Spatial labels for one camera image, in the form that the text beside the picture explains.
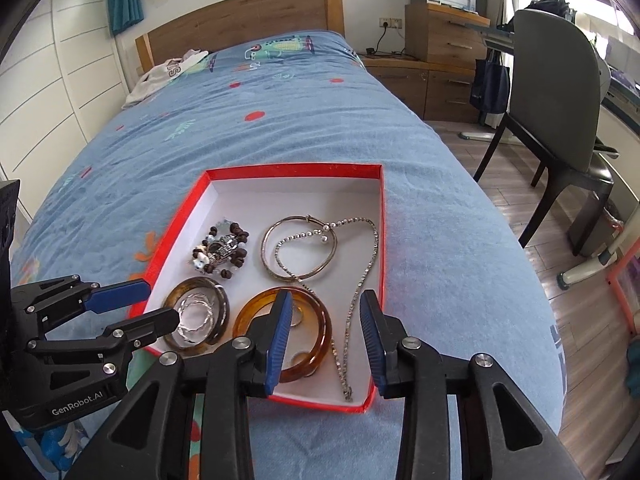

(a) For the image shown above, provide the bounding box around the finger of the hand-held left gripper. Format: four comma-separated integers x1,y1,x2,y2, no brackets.
29,307,180,377
10,274,152,334

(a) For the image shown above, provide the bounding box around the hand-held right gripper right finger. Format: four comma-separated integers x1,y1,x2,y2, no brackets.
359,289,586,480

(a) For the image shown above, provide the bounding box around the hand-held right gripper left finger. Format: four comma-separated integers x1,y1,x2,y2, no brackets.
70,290,294,480

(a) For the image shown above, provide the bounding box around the twisted silver hoop earring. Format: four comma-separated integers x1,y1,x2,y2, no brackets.
175,309,215,340
179,292,217,315

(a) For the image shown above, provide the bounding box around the wide amber bangle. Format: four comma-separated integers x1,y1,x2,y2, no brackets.
232,287,334,385

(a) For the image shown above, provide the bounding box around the brown tortoiseshell bangle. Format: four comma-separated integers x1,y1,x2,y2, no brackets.
162,275,231,359

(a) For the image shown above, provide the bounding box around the silver rhinestone necklace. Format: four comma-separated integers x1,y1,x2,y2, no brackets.
273,216,380,404

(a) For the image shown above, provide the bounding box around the thin silver bangle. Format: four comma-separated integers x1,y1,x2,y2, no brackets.
261,214,339,281

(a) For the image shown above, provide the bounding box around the brown and white beaded bracelet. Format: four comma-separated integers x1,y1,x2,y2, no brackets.
189,219,250,281

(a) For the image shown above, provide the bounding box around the red cardboard box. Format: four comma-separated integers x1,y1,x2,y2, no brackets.
128,162,387,415

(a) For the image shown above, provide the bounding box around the person's left hand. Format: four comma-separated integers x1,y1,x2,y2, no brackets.
10,421,85,477

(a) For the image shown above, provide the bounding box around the white garment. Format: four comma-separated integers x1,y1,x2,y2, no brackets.
123,48,210,107

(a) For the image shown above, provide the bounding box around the blue printed blanket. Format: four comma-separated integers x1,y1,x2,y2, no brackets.
9,30,569,480

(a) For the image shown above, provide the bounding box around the white wardrobe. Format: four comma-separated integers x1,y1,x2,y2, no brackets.
0,0,127,222

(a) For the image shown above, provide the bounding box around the pink plastic bin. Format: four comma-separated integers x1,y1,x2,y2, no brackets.
605,249,640,337

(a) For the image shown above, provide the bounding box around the low wooden dresser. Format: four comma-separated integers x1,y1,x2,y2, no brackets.
362,54,482,122

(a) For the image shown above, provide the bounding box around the dark blue bag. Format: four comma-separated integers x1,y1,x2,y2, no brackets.
469,49,512,116

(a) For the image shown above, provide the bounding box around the wooden bed headboard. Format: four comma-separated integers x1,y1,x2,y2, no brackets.
134,0,346,74

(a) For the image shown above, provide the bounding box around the grey chair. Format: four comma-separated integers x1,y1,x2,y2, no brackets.
472,8,619,259

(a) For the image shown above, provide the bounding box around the wooden drawer unit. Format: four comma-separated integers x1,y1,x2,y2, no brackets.
403,3,491,64

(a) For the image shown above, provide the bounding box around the black bag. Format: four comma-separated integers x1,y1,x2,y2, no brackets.
524,0,574,19

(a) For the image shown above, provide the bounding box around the black power cable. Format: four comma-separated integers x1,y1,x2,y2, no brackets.
366,27,407,56

